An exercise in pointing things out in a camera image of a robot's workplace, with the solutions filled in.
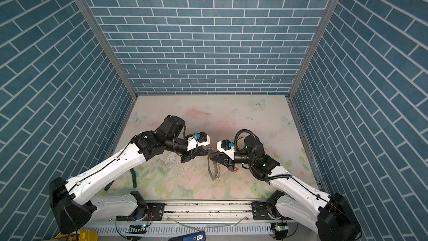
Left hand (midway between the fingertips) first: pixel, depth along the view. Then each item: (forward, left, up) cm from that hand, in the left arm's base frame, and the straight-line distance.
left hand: (209, 153), depth 68 cm
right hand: (0, -2, -3) cm, 4 cm away
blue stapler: (-26, +3, -19) cm, 32 cm away
